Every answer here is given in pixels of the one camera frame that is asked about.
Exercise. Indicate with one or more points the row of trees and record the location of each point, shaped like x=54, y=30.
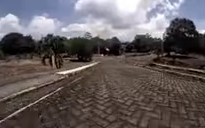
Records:
x=23, y=43

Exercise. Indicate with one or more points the pale concrete kerb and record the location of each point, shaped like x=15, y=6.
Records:
x=183, y=71
x=75, y=69

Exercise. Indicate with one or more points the small palm tree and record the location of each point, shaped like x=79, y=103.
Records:
x=53, y=53

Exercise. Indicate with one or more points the dark green bush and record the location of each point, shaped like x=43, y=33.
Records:
x=81, y=48

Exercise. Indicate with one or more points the large dark tree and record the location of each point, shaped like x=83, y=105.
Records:
x=181, y=34

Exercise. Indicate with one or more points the grey brick paved road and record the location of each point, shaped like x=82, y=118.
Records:
x=123, y=96

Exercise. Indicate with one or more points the bare dirt ground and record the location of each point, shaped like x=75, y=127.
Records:
x=186, y=61
x=20, y=71

